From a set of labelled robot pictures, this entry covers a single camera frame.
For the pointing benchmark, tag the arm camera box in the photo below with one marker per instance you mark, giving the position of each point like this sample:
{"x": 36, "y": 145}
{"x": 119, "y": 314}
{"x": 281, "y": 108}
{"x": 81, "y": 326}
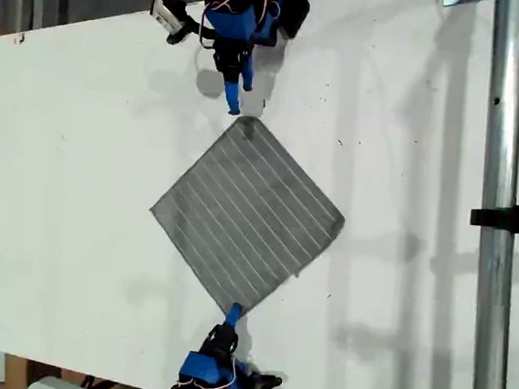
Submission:
{"x": 166, "y": 15}

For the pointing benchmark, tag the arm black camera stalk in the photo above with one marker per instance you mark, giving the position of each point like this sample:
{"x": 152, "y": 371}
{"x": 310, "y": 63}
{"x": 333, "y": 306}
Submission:
{"x": 190, "y": 25}

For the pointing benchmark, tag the grey striped towel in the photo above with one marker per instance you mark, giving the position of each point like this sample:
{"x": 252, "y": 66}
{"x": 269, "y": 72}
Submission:
{"x": 248, "y": 216}

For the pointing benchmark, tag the steel post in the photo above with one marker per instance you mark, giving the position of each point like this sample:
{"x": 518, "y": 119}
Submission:
{"x": 504, "y": 135}

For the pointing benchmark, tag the white plastic container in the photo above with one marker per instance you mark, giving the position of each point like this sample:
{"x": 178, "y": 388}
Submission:
{"x": 57, "y": 388}

